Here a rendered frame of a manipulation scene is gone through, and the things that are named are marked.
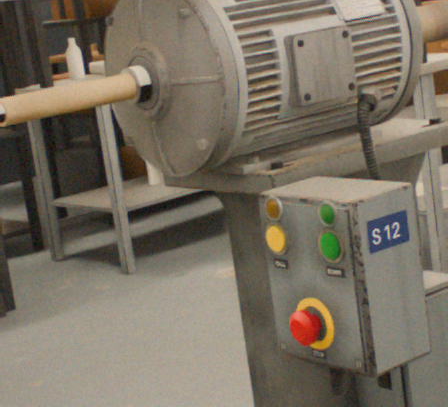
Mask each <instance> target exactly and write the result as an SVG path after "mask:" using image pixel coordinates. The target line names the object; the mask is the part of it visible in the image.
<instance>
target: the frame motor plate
mask: <svg viewBox="0 0 448 407"><path fill-rule="evenodd" d="M370 128H371V129H380V130H382V135H381V136H378V137H374V138H372V139H373V141H372V142H373V143H374V144H373V145H374V146H375V147H374V149H375V153H376V156H377V158H376V159H377V160H378V161H377V163H379V164H378V166H379V165H382V164H386V163H389V162H392V161H395V160H399V159H402V158H405V157H408V156H411V155H414V154H418V153H421V152H424V151H428V150H431V149H434V148H438V147H441V146H444V145H448V121H444V120H441V119H440V118H431V119H429V120H390V121H388V122H386V123H383V124H380V125H377V126H373V127H370ZM360 142H361V141H360ZM360 142H356V143H353V144H349V145H346V146H342V147H340V148H336V149H333V150H329V151H325V152H322V153H318V154H315V155H311V156H308V157H304V158H300V159H297V160H293V161H290V162H286V163H283V164H282V162H281V161H276V162H272V163H271V167H269V168H266V169H262V170H259V171H255V172H252V173H249V174H246V175H238V174H224V173H212V172H203V173H200V174H196V175H193V176H189V177H171V176H168V175H165V174H163V173H162V176H163V182H164V186H165V187H173V188H184V189H195V190H205V191H226V192H237V193H248V194H260V193H261V192H263V191H270V190H273V189H277V188H279V187H282V186H286V185H289V184H293V183H296V182H299V181H303V180H306V179H309V178H313V177H329V178H340V177H342V176H346V175H349V174H352V173H356V172H359V171H362V170H366V169H367V167H366V165H367V164H366V163H365V162H366V161H365V160H364V159H365V157H364V153H363V150H362V146H361V145H362V144H361V143H360Z"/></svg>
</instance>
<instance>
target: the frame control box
mask: <svg viewBox="0 0 448 407"><path fill-rule="evenodd" d="M270 195H275V196H277V197H278V198H279V200H280V202H281V205H282V212H283V213H282V217H281V219H280V220H279V221H273V220H271V219H270V218H269V217H268V215H267V213H266V210H265V201H266V199H267V198H268V197H269V196H270ZM325 200H329V201H331V202H333V203H334V204H335V206H336V207H337V210H338V214H339V220H338V223H337V225H336V226H335V227H327V226H325V225H324V224H323V223H322V222H321V220H320V218H319V214H318V209H319V205H320V204H321V203H322V202H323V201H325ZM258 201H259V208H260V215H261V222H262V230H263V237H264V244H265V250H266V257H267V264H268V272H269V279H270V286H271V293H272V300H273V307H274V314H275V321H276V328H277V335H278V342H279V350H280V354H281V356H282V357H286V358H290V359H294V360H298V361H302V362H307V363H311V364H315V365H319V366H323V367H327V368H328V370H330V388H331V392H332V393H333V394H334V395H335V396H337V397H342V396H343V395H345V393H346V392H347V390H348V388H349V383H350V381H351V378H352V375H353V373H355V374H359V375H363V376H367V377H372V378H375V377H378V376H380V375H382V374H387V373H389V372H391V371H393V370H395V369H398V368H400V367H402V366H404V365H407V364H409V363H411V362H413V361H415V360H418V359H419V358H421V357H423V356H425V355H428V354H429V353H430V352H431V343H430V334H429V325H428V316H427V308H426V300H425V291H424V282H423V273H422V265H421V256H420V248H419V239H418V230H417V222H416V213H415V204H414V195H413V188H412V186H411V184H408V183H400V182H386V181H371V180H357V179H343V178H329V177H313V178H309V179H306V180H303V181H299V182H296V183H293V184H289V185H286V186H282V187H279V188H277V189H273V190H270V191H263V192H261V193H260V194H259V195H258ZM273 226H277V227H279V229H280V230H281V232H282V234H283V236H284V240H285V246H284V248H283V250H281V251H275V250H273V249H272V248H271V247H270V246H269V244H268V241H267V232H268V230H269V228H271V227H273ZM326 233H332V234H334V235H335V236H336V237H337V239H338V241H339V243H340V246H341V253H340V256H339V258H337V259H329V258H327V257H326V256H325V255H324V253H323V252H322V249H321V247H320V240H321V238H322V236H323V235H324V234H326ZM301 309H304V310H307V311H308V312H310V313H311V314H312V315H313V314H315V315H317V316H318V317H319V318H320V320H321V322H322V329H321V330H320V331H319V335H318V339H317V341H316V342H315V343H314V344H311V345H309V346H303V345H300V344H299V343H298V342H297V341H296V340H295V339H294V337H293V336H292V334H291V331H290V326H289V320H290V316H291V314H292V313H293V312H295V311H298V310H301Z"/></svg>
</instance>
